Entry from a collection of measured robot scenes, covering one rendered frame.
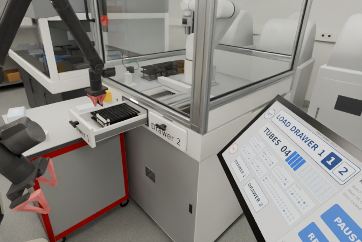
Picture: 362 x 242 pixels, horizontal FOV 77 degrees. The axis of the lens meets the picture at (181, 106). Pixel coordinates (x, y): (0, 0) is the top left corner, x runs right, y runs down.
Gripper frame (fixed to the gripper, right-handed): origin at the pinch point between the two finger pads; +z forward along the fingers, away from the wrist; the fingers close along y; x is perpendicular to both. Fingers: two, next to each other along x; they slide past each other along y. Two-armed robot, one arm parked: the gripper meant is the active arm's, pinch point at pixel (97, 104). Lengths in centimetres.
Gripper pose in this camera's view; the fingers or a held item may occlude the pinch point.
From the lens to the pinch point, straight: 130.1
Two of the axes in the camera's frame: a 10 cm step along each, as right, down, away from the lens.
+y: 6.2, -3.4, 7.1
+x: -7.8, -3.7, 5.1
